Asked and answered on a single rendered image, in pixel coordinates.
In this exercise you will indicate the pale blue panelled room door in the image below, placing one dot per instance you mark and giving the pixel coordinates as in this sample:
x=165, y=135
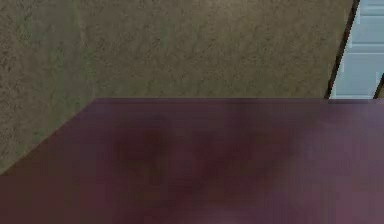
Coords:
x=361, y=60

